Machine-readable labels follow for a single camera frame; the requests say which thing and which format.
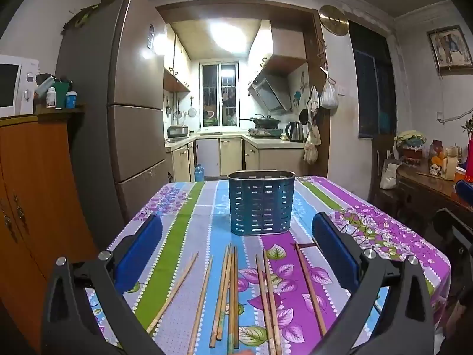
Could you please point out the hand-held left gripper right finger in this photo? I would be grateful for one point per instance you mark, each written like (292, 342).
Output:
(336, 251)

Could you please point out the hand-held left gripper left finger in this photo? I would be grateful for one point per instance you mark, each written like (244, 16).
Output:
(138, 255)

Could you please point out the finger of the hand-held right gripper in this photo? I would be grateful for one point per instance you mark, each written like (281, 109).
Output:
(455, 233)
(466, 190)

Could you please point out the blue slotted utensil holder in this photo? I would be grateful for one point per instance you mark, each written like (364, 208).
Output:
(260, 203)

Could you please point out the bunch of wooden chopsticks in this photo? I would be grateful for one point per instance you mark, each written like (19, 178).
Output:
(235, 296)

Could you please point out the orange cup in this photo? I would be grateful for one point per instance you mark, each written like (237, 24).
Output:
(460, 174)

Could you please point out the beige carton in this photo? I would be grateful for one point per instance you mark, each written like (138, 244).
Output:
(451, 163)

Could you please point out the dark wooden sideboard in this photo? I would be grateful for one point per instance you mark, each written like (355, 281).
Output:
(425, 192)

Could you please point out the floral striped tablecloth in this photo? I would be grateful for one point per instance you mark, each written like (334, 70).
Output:
(177, 236)

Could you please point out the potted flower arrangement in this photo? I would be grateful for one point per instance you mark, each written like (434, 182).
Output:
(410, 142)

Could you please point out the white tote bag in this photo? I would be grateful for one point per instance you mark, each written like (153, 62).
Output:
(390, 175)

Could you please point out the wooden chair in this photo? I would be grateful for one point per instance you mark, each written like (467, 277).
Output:
(380, 148)

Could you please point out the blue water bottle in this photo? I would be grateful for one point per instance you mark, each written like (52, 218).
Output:
(199, 173)

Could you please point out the hanging mesh bag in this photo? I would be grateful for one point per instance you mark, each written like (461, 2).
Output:
(312, 144)

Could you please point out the orange wooden cabinet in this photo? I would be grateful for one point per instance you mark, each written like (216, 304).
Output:
(40, 177)

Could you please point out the steel electric kettle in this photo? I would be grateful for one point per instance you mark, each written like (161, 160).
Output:
(294, 132)

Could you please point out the beige kitchen base cabinets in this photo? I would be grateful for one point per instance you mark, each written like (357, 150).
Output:
(231, 155)

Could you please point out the gas stove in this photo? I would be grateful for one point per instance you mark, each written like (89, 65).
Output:
(265, 132)

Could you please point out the dark room window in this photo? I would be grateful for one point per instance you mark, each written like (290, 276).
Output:
(373, 81)

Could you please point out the black wok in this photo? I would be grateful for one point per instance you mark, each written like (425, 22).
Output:
(264, 120)

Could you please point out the hanging white cloth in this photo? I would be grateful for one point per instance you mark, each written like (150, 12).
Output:
(313, 100)

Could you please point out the hanging round strainer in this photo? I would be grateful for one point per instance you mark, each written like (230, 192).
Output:
(191, 110)

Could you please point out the hanging white plastic bag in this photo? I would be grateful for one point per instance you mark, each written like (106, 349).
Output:
(329, 96)

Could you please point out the blue and white jar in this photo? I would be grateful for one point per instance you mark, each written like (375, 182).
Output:
(71, 100)

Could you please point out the steel range hood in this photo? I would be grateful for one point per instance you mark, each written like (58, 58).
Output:
(269, 90)

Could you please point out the brown refrigerator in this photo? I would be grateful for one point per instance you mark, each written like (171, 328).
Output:
(125, 81)

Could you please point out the barred kitchen window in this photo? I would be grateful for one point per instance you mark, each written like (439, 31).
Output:
(218, 94)

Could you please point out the white bottle red label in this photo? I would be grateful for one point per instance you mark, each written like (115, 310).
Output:
(51, 97)

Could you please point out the green box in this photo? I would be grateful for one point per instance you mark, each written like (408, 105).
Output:
(62, 90)

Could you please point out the light blue box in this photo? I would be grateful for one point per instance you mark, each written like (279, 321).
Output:
(45, 84)

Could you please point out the white microwave oven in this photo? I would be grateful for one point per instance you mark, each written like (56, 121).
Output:
(14, 85)

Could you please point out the cabinet above range hood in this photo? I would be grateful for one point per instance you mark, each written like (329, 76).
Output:
(281, 48)

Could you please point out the ceiling light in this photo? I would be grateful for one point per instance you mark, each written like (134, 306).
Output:
(231, 37)

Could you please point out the dried green leaves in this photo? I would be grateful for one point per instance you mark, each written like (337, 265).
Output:
(80, 16)

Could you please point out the framed wall picture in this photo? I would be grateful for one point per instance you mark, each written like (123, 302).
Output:
(450, 48)

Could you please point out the blue flower wall sticker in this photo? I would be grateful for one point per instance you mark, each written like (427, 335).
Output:
(297, 98)

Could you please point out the wall switch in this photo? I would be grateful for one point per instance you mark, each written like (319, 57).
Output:
(342, 89)

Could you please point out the gold wall clock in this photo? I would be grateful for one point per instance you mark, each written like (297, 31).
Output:
(334, 20)

